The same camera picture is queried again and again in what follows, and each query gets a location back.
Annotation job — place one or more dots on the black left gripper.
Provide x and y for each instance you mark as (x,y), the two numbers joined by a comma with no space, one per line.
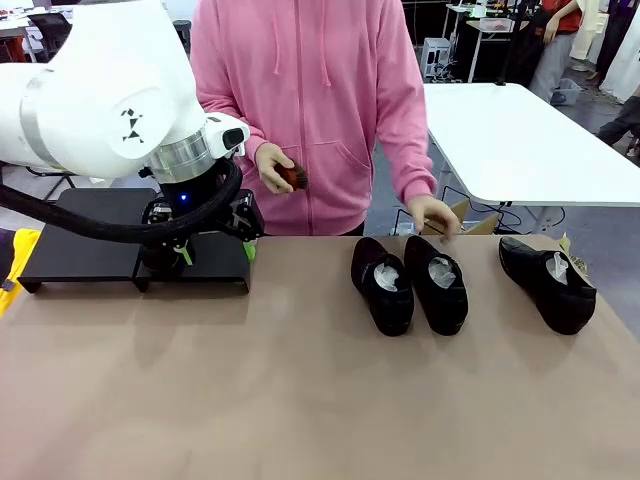
(192,200)

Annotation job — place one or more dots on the black leather shoe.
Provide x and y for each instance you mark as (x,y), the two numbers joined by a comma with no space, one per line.
(160,260)
(550,295)

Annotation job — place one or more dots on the brown shoe brush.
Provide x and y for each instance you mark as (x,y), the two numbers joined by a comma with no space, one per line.
(295,177)

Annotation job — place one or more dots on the black suede shoe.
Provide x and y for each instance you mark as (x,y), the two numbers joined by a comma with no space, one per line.
(447,310)
(390,310)

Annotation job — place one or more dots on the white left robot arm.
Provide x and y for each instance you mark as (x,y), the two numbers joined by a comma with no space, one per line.
(100,75)

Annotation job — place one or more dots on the person's left forearm pink sleeve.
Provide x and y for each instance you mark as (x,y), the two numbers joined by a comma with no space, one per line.
(412,165)

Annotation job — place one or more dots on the person's right forearm pink sleeve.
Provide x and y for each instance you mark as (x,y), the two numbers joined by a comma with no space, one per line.
(225,120)

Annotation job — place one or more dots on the black shoe stand low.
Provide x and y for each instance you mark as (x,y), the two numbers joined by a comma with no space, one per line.
(85,255)

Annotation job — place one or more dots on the person's right hand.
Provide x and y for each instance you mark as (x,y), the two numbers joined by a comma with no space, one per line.
(267,165)

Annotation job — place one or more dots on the person's left hand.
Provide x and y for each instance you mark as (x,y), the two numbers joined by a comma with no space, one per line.
(432,210)

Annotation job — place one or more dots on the person in pink hoodie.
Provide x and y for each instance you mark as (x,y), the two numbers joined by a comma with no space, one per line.
(310,100)

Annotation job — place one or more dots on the dark stool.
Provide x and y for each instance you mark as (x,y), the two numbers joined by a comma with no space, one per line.
(182,32)

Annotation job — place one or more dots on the black mesh office chair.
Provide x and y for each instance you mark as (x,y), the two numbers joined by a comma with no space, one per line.
(50,35)

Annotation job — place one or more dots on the brown cardboard box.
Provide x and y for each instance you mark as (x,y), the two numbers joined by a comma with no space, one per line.
(480,225)

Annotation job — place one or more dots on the white computer case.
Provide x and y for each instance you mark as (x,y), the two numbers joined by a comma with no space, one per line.
(437,55)

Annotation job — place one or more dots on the white table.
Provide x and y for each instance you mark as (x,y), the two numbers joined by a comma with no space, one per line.
(515,145)

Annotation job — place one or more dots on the gray plastic bin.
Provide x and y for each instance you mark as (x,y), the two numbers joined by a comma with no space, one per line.
(567,92)

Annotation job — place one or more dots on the mannequin with red top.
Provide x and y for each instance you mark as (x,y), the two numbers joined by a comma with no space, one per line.
(560,40)

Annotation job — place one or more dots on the seated person dark trousers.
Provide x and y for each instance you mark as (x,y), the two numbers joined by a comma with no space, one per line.
(622,125)

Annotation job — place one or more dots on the cream hanging garment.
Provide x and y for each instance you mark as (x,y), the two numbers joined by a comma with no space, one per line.
(587,30)

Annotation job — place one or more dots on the white hanging garment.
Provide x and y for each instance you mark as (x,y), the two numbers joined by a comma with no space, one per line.
(625,65)

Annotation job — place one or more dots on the black cart white frame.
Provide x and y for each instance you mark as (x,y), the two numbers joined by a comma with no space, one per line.
(495,45)

